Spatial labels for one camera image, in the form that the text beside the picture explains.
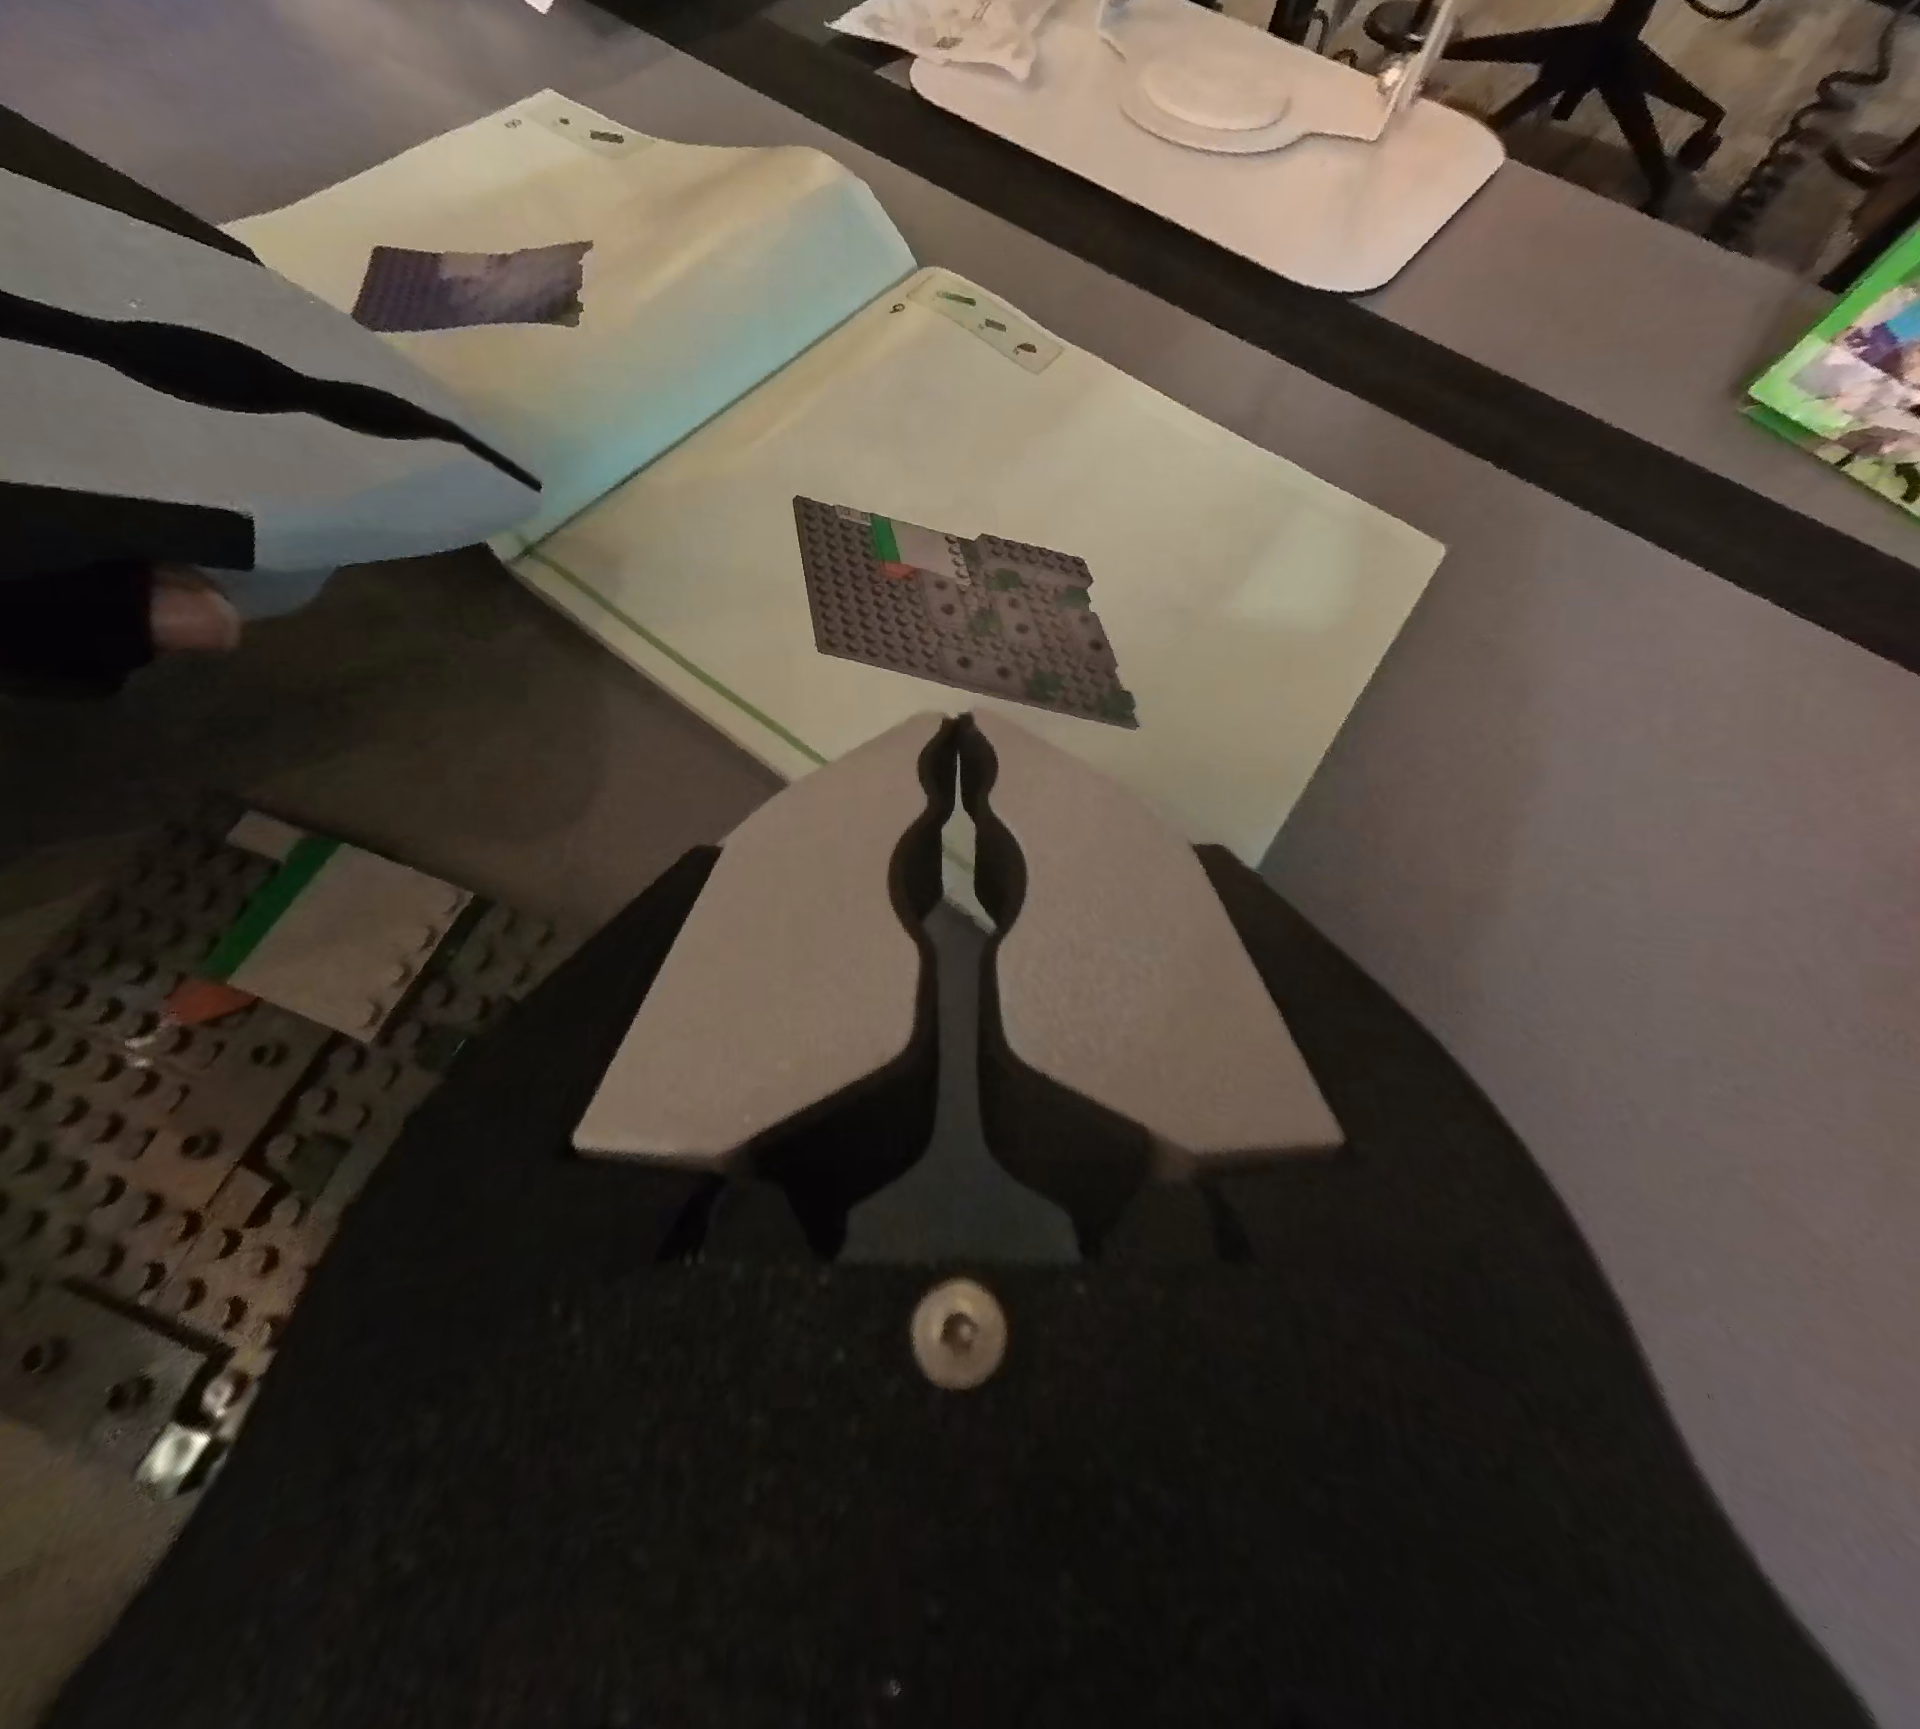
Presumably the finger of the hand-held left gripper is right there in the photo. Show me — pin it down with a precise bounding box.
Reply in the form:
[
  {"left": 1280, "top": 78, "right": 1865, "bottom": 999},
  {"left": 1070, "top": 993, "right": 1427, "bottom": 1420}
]
[
  {"left": 0, "top": 168, "right": 543, "bottom": 488},
  {"left": 0, "top": 321, "right": 543, "bottom": 611}
]

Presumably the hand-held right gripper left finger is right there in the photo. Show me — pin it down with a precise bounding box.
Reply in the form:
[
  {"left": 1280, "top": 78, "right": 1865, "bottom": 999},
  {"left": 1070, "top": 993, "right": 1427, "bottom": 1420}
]
[{"left": 572, "top": 714, "right": 962, "bottom": 1167}]

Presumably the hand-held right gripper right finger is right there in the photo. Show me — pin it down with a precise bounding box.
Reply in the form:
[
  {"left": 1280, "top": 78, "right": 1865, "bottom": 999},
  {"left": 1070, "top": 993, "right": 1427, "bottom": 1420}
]
[{"left": 961, "top": 714, "right": 1346, "bottom": 1167}]

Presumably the grey studded baseplate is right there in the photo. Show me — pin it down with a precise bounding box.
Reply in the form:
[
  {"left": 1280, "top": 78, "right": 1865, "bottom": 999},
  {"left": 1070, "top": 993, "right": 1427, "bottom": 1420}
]
[{"left": 0, "top": 812, "right": 596, "bottom": 1512}]

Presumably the person's left hand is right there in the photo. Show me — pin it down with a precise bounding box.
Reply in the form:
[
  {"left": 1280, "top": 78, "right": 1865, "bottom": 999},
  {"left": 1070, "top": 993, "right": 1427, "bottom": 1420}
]
[{"left": 0, "top": 559, "right": 244, "bottom": 703}]

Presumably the green flat brick plate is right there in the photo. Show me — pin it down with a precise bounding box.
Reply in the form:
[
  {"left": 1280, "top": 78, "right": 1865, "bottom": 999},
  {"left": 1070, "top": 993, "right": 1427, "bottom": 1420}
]
[{"left": 202, "top": 836, "right": 355, "bottom": 985}]

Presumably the open instruction booklet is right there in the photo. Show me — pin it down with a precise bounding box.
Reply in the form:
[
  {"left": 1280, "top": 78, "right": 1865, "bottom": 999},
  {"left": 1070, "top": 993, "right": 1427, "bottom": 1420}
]
[{"left": 216, "top": 86, "right": 1449, "bottom": 867}]

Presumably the dark grey brick plate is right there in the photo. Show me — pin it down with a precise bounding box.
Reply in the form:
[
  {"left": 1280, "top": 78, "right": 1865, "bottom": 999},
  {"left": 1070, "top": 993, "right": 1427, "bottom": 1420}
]
[
  {"left": 0, "top": 1286, "right": 249, "bottom": 1462},
  {"left": 148, "top": 1029, "right": 376, "bottom": 1199}
]

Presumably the crumpled clear plastic bag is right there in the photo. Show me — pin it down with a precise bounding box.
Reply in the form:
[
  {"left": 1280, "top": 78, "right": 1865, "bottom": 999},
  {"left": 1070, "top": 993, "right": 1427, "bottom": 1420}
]
[{"left": 828, "top": 0, "right": 1075, "bottom": 85}]

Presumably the white lamp base stand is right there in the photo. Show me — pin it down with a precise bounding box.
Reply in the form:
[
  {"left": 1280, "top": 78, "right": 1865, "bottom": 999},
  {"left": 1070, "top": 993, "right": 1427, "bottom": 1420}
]
[{"left": 909, "top": 0, "right": 1546, "bottom": 294}]

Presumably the green printed box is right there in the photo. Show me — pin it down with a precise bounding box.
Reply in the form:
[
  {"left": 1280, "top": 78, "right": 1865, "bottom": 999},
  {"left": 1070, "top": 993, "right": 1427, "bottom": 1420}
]
[{"left": 1740, "top": 228, "right": 1920, "bottom": 520}]

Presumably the black office chair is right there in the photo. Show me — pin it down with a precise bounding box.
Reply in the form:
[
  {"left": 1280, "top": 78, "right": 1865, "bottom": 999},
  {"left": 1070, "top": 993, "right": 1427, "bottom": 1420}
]
[{"left": 1441, "top": 0, "right": 1726, "bottom": 217}]

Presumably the black coiled cable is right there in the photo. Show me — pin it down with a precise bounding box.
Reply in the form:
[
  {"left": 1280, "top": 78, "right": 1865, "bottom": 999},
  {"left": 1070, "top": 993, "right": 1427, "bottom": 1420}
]
[{"left": 1726, "top": 0, "right": 1896, "bottom": 248}]

